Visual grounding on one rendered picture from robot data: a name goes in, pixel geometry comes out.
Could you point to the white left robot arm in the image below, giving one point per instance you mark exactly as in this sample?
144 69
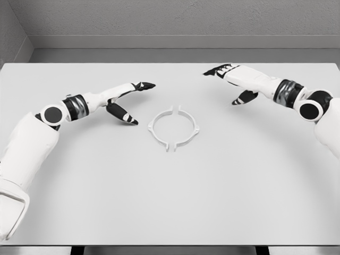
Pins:
29 138

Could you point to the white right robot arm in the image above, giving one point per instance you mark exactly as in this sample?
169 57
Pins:
316 106

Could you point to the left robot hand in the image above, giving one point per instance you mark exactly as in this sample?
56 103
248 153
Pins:
118 91

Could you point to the white pipe clamp half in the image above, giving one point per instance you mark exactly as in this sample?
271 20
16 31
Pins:
189 125
158 125

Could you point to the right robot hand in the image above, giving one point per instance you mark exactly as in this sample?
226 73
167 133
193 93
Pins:
240 75

